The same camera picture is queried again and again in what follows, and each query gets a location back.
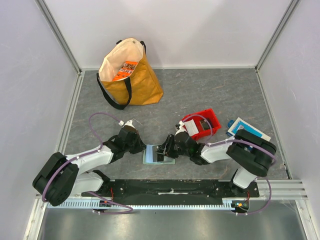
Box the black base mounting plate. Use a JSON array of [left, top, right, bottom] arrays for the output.
[[96, 179, 260, 199]]

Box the mustard yellow tote bag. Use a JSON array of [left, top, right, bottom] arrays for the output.
[[96, 38, 164, 110]]

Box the red plastic bin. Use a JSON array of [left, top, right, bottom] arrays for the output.
[[181, 108, 221, 143]]

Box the left aluminium frame post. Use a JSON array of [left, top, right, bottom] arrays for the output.
[[35, 0, 82, 74]]

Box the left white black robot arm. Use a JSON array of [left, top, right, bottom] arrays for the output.
[[32, 125, 147, 207]]

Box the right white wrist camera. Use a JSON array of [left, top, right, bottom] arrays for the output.
[[175, 120, 187, 134]]

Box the grey slotted cable duct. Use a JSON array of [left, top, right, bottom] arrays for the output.
[[46, 197, 235, 211]]

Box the right aluminium frame post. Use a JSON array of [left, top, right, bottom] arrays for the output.
[[254, 0, 300, 73]]

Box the small black object in bin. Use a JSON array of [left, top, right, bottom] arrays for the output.
[[200, 119, 211, 131]]

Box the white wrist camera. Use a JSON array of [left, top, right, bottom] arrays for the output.
[[118, 120, 137, 133], [175, 120, 187, 134]]

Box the white credit card stack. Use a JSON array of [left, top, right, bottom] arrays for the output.
[[184, 119, 199, 136]]

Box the orange printed box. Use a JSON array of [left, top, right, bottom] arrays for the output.
[[112, 61, 138, 82]]

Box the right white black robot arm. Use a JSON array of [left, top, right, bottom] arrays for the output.
[[157, 129, 277, 197]]

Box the aluminium frame post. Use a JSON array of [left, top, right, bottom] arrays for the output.
[[35, 0, 82, 74], [254, 0, 300, 73]]

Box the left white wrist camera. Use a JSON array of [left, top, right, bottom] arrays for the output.
[[118, 120, 137, 133]]

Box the blue razor package box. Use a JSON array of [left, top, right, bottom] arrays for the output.
[[226, 117, 271, 141]]

